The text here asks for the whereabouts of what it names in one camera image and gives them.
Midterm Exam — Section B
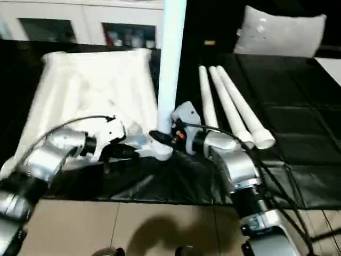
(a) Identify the white glass-door cabinet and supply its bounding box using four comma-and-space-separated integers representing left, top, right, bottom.
0, 0, 165, 50

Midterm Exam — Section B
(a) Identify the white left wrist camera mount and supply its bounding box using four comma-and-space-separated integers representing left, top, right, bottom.
92, 116, 127, 163

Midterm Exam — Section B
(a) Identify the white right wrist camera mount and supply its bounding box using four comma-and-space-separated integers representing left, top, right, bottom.
170, 100, 202, 155

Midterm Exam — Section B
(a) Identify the white flat board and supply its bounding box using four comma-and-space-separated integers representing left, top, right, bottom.
314, 56, 341, 87

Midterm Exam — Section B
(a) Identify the grey cushion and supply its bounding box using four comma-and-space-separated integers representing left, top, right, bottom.
233, 5, 327, 58

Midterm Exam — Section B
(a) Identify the black box with gold label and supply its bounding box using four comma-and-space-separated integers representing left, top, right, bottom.
183, 0, 248, 55

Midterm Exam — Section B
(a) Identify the white plastic table top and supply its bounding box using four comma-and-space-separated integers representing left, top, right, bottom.
0, 47, 171, 179

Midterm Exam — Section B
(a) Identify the black work mat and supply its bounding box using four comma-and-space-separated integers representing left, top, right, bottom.
0, 38, 341, 210

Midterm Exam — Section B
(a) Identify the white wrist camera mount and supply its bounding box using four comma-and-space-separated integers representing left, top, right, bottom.
170, 100, 202, 155
92, 116, 127, 163

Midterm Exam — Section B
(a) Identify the white plastic table leg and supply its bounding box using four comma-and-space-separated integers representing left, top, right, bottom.
216, 65, 275, 149
208, 66, 255, 149
198, 66, 220, 126
156, 0, 187, 151

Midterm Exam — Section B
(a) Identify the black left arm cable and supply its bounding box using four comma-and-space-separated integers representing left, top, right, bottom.
15, 115, 117, 171

